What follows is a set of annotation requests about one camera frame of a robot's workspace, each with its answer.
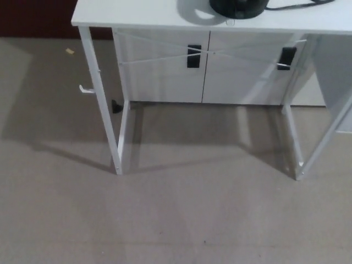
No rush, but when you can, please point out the white cabinet with doors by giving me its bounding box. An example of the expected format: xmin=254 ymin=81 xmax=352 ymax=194
xmin=112 ymin=28 xmax=328 ymax=107

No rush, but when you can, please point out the black floor door stop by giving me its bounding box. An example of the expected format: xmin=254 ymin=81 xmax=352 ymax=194
xmin=111 ymin=99 xmax=124 ymax=114

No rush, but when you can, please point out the white hook on table leg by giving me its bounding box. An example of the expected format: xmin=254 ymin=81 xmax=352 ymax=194
xmin=79 ymin=84 xmax=96 ymax=97

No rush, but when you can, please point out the black electric kettle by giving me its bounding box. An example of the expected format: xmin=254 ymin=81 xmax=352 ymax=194
xmin=208 ymin=0 xmax=270 ymax=21

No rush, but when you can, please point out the black rectangular cabinet handle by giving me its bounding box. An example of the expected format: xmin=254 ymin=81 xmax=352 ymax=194
xmin=186 ymin=43 xmax=202 ymax=69
xmin=277 ymin=47 xmax=298 ymax=71

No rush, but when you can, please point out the white table with metal frame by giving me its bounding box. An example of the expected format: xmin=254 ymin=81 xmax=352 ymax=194
xmin=70 ymin=0 xmax=352 ymax=181

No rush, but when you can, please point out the black power cord with plug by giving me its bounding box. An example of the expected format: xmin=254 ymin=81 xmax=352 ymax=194
xmin=265 ymin=0 xmax=320 ymax=12

